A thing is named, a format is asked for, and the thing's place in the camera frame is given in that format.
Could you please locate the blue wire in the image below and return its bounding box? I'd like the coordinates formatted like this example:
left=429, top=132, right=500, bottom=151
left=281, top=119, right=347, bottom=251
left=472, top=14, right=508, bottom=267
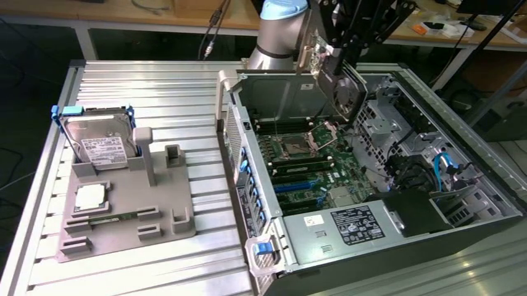
left=431, top=152, right=453, bottom=194

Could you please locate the silver CPU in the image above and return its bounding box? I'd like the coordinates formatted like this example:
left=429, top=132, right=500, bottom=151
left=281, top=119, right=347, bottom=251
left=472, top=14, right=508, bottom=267
left=73, top=184, right=111, bottom=213

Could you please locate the black monitor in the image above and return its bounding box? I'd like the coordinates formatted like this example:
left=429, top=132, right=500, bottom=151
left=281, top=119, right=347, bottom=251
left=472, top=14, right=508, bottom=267
left=455, top=0, right=527, bottom=15

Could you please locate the blue expansion slot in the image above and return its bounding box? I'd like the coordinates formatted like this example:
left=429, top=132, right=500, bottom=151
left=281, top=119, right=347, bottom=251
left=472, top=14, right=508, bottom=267
left=273, top=181, right=319, bottom=194

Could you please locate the black and white item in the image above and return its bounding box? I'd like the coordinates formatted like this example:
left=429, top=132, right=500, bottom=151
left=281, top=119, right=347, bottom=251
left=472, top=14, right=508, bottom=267
left=423, top=20, right=459, bottom=38

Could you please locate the green RAM stick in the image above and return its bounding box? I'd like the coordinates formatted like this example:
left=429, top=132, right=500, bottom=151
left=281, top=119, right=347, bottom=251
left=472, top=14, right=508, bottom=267
left=87, top=213, right=141, bottom=223

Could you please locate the metal disk bay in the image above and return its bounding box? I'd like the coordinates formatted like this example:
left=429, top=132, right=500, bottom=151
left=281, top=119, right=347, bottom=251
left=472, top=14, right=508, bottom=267
left=352, top=98, right=415, bottom=186

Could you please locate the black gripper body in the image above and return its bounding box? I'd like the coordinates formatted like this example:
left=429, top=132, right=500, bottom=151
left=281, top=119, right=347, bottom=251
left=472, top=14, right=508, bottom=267
left=343, top=0, right=396, bottom=22

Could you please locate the black hanging cable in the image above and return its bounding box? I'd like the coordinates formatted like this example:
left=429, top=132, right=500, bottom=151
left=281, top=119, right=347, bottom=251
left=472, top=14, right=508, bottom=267
left=200, top=0, right=232, bottom=62

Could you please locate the hard disk with blue carrier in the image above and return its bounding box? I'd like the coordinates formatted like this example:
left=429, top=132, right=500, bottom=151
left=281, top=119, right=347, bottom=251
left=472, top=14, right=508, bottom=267
left=50, top=104, right=139, bottom=172

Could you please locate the grey flat wire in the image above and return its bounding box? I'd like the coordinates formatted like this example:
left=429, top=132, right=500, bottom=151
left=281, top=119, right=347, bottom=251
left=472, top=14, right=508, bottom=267
left=427, top=183, right=480, bottom=198

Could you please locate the CPU socket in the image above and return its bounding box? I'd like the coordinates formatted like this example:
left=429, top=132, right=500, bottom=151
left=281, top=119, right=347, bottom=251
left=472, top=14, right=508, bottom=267
left=279, top=134, right=320, bottom=155

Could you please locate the green motherboard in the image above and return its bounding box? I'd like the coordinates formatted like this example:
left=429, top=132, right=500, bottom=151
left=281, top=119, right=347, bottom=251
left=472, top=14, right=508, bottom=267
left=253, top=117, right=385, bottom=216

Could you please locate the graphics card with fan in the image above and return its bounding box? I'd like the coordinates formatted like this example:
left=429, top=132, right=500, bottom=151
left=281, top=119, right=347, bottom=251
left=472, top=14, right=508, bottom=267
left=296, top=27, right=371, bottom=123

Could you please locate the dark RAM stick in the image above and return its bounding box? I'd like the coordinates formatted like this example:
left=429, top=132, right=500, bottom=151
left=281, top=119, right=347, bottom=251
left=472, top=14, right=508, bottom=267
left=271, top=158, right=335, bottom=177

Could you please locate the black pole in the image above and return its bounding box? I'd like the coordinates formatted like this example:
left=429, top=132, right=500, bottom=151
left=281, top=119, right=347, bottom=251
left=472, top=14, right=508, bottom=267
left=475, top=9, right=521, bottom=53

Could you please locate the silver heatsink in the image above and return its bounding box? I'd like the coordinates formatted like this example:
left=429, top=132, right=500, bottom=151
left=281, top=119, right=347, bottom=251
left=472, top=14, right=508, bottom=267
left=328, top=187, right=360, bottom=208

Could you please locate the open PC case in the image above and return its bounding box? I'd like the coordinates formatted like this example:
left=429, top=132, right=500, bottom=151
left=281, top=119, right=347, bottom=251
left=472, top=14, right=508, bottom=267
left=213, top=63, right=527, bottom=296

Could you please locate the wooden desk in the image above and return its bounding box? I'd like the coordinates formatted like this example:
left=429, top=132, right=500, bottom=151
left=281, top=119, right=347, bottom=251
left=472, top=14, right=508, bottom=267
left=369, top=0, right=527, bottom=90
left=0, top=0, right=264, bottom=61

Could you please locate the grey power supply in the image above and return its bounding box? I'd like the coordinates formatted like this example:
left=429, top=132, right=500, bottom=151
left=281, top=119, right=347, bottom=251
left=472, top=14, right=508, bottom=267
left=281, top=199, right=412, bottom=269

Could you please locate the metal socket cover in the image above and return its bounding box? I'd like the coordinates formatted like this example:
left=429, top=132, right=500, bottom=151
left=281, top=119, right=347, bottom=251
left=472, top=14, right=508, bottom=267
left=303, top=120, right=343, bottom=152

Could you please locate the grey parts rack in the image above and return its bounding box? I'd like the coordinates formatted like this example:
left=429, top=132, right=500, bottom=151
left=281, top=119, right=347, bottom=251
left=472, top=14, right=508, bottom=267
left=54, top=126, right=197, bottom=264

